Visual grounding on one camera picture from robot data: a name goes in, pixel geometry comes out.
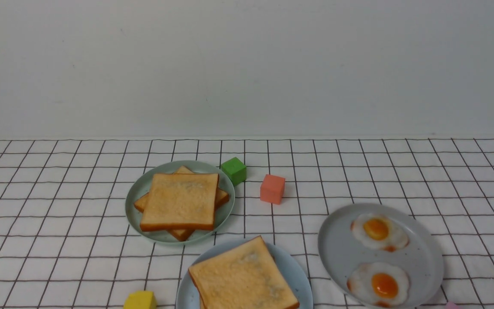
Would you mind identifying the fried egg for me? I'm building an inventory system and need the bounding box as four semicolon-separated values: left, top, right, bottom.
346;262;410;308
349;213;410;252

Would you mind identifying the far fried egg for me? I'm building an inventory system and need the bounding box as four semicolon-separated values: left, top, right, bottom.
349;213;410;252

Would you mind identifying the near fried egg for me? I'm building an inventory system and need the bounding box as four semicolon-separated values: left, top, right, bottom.
346;262;410;308

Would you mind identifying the salmon cube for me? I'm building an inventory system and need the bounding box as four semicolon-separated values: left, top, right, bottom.
259;174;286;205

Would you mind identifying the light blue plate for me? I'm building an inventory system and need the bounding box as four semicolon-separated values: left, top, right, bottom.
175;239;314;309

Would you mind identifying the green cube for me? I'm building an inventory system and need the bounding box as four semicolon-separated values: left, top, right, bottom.
221;157;247;187

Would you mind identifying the yellow cube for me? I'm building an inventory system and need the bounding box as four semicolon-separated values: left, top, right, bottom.
123;290;157;309

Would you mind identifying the white grid tablecloth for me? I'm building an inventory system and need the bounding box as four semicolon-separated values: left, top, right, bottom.
0;138;494;309

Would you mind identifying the grey plate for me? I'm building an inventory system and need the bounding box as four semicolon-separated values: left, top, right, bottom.
318;203;445;309

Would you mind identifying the green plate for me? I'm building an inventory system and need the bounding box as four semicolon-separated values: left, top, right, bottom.
124;160;235;246

